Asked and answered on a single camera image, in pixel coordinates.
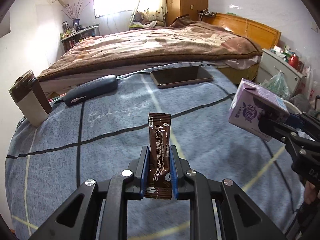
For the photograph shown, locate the brown coffee sachet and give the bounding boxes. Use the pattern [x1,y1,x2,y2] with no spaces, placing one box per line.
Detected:
[144,113,172,200]

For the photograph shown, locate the purple milk carton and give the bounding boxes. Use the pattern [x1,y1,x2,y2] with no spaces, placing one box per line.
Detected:
[228,79,290,141]

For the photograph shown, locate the person's right hand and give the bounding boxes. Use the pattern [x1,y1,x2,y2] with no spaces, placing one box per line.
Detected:
[304,181,319,205]

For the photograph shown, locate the green plastic bag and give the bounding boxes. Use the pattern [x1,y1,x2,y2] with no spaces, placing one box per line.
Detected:
[260,71,291,100]

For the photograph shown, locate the red bottle on nightstand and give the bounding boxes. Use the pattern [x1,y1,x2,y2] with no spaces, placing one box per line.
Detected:
[289,54,299,70]

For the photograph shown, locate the white nightstand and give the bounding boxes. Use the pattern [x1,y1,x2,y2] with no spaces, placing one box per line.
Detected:
[255,48,303,95]

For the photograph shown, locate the blue plaid table cloth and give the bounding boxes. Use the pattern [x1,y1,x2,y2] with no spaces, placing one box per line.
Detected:
[5,62,304,239]

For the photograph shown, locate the black smartphone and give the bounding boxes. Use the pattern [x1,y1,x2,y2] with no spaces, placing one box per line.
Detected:
[150,66,213,89]

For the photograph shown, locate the wooden headboard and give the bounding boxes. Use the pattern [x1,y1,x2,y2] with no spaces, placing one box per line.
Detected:
[202,13,281,49]

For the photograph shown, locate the bed with brown blanket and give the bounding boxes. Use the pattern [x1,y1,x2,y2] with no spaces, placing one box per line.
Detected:
[37,15,263,82]

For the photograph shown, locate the brown white coffee box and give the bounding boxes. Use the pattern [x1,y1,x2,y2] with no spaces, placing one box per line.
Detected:
[9,70,52,127]

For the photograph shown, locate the cluttered side desk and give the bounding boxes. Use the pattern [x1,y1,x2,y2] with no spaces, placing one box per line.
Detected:
[61,24,100,53]

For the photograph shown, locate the teddy bear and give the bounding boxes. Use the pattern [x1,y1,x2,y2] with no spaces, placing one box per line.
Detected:
[129,11,165,30]

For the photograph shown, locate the patterned curtain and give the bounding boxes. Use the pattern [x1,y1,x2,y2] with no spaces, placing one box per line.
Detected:
[137,0,168,22]

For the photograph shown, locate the window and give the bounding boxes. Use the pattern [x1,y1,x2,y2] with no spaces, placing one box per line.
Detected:
[93,0,138,18]

